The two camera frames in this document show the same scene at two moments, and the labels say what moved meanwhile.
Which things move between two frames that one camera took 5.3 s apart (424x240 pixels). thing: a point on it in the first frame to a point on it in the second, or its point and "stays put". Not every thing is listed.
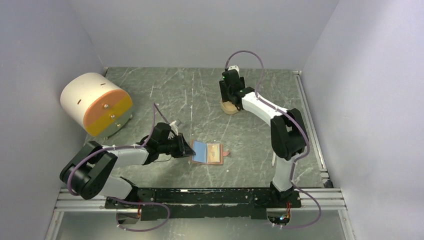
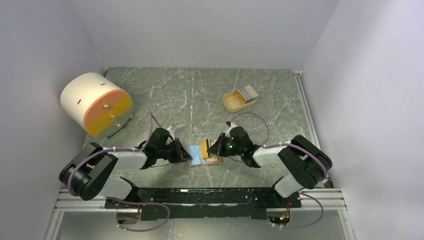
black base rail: [246, 203] stays put
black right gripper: [224, 95] to [217, 148]
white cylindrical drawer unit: [96, 103] stays put
